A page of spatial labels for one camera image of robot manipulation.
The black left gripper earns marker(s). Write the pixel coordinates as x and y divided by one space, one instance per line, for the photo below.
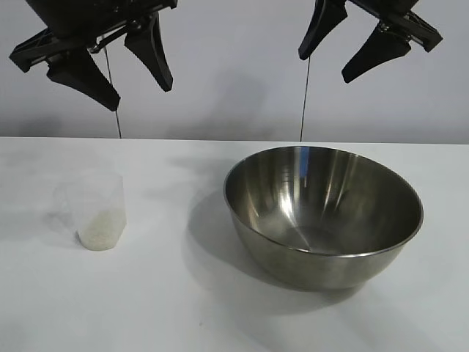
91 18

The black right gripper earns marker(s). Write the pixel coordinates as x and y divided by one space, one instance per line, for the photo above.
399 18

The clear plastic measuring cup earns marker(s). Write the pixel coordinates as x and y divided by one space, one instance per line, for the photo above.
97 205

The white rice grains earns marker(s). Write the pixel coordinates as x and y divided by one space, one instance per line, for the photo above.
100 232

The stainless steel mixing bowl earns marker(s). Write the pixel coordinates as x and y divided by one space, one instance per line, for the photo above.
322 205

